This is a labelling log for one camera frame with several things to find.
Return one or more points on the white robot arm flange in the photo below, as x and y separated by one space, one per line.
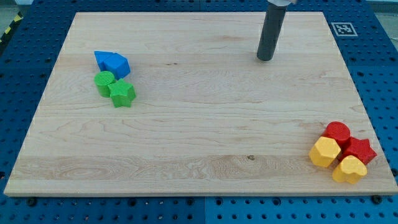
282 2

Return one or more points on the blue cube block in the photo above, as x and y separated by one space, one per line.
118 65

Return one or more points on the blue triangle block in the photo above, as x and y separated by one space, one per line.
100 57

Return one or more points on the light wooden board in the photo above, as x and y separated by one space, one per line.
208 119

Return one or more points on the green star block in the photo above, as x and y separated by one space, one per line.
122 93

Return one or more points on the green cylinder block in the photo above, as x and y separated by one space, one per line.
102 81

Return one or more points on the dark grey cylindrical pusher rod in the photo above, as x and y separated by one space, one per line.
270 31

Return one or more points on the yellow hexagon block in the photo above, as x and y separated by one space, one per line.
324 151

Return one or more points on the red cylinder block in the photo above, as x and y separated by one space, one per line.
337 131

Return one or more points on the yellow heart block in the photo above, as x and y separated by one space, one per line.
350 170

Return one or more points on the white fiducial marker tag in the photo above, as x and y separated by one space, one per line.
344 29

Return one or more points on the red star block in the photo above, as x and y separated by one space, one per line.
360 148

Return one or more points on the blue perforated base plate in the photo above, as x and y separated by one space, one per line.
33 45

